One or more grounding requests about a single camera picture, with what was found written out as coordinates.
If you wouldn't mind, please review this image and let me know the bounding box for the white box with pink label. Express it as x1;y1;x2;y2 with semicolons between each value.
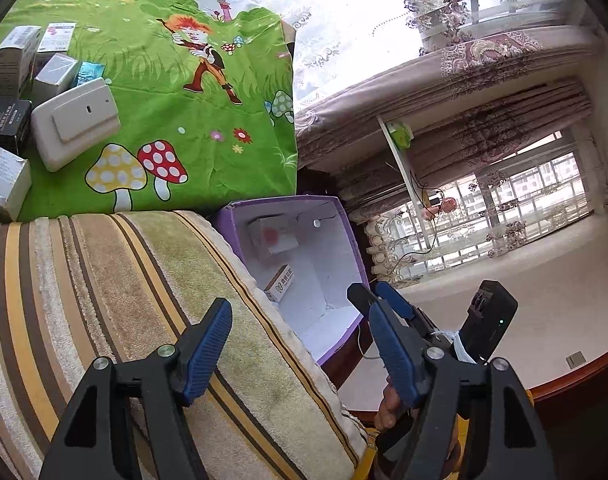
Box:
37;22;78;57

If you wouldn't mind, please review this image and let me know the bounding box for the silver grey box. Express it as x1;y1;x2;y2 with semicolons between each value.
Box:
32;53;80;107

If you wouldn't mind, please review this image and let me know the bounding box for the large silver white box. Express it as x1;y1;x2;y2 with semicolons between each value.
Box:
0;144;33;224

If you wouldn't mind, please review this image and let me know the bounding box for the purple cardboard box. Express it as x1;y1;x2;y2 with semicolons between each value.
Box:
210;196;373;367

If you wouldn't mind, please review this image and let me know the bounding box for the green cartoon printed blanket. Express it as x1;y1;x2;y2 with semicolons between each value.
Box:
0;0;301;224

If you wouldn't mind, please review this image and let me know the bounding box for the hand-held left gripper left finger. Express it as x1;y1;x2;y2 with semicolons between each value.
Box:
38;298;233;480

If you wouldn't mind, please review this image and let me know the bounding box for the white wall switch panel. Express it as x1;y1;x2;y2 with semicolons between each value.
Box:
30;77;121;174

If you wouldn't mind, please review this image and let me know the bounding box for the striped brown beige blanket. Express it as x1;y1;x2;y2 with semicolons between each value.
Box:
0;209;369;480

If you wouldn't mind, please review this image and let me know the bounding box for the green packet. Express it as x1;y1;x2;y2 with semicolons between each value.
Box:
388;121;415;151

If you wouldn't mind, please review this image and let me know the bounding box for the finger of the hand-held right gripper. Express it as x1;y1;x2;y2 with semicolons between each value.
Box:
347;283;385;317
375;281;437;337

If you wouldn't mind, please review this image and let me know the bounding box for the person's right hand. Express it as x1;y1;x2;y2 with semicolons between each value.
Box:
373;374;411;432

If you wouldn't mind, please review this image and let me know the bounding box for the pink toy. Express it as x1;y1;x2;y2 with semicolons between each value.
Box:
421;189;458;220

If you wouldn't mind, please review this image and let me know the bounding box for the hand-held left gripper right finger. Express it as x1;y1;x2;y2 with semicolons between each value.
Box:
368;299;555;480

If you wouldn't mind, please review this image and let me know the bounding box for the black box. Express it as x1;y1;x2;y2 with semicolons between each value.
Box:
0;98;33;157

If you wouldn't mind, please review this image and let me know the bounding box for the mauve floral curtain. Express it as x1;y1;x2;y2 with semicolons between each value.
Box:
294;0;602;281

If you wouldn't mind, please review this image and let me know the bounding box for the white box with red mark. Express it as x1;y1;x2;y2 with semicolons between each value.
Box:
247;213;301;262

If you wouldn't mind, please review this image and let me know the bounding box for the teal shiny packet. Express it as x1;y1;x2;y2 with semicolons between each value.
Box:
75;61;108;89

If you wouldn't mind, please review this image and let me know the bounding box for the small white printed box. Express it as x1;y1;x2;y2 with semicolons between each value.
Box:
263;263;298;304

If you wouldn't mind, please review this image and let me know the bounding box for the white shelf board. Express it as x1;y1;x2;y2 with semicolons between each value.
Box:
376;114;437;223

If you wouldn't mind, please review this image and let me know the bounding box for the white cable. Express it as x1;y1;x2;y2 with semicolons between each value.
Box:
356;329;382;362

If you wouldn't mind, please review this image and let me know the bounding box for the window with grille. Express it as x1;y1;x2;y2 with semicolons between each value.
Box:
396;129;595;282

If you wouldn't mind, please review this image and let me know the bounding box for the white lace curtain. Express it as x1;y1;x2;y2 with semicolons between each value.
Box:
204;0;435;111

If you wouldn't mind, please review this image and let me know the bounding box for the tall grey white box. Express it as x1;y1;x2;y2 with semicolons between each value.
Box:
0;25;43;99

